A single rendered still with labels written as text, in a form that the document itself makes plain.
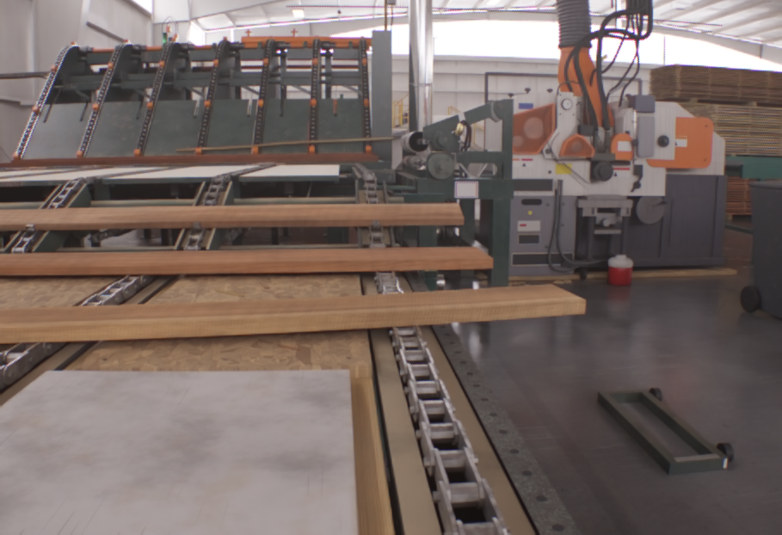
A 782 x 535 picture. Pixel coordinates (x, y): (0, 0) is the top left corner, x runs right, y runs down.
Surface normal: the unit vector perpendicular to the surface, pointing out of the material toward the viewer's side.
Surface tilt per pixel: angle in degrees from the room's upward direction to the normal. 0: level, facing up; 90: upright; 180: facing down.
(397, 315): 90
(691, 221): 90
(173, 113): 46
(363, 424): 0
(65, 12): 90
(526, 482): 0
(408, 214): 22
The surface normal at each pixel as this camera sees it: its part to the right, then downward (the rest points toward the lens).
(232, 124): 0.06, -0.57
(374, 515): 0.00, -0.99
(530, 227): 0.08, 0.15
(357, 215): 0.03, -0.86
